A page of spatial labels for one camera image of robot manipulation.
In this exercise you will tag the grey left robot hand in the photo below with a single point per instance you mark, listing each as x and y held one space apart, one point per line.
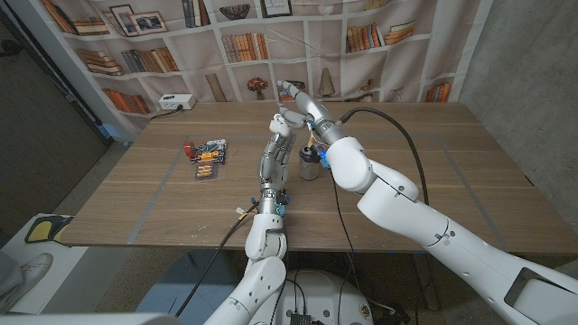
273 162

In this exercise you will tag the grey trouser leg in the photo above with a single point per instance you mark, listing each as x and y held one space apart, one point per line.
8 271

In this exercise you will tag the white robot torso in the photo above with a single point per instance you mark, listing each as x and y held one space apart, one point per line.
325 293

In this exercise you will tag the white sneaker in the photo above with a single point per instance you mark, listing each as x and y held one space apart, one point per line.
34 271

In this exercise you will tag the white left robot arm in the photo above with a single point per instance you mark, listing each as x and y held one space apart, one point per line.
264 275

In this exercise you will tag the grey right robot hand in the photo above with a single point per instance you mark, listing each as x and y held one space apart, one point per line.
311 110

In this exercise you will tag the yellow and black floor sign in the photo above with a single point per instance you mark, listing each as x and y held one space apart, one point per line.
43 229

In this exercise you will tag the white airpods case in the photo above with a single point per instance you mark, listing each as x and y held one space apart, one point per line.
280 125

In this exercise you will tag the printed bookshelf fabric backdrop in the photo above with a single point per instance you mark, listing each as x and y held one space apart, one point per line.
316 49

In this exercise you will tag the silver drink can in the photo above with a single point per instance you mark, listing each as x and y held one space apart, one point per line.
308 169

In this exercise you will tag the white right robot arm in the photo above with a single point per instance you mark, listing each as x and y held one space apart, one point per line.
429 225

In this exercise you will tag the white power strip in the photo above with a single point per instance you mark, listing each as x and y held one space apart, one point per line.
177 101

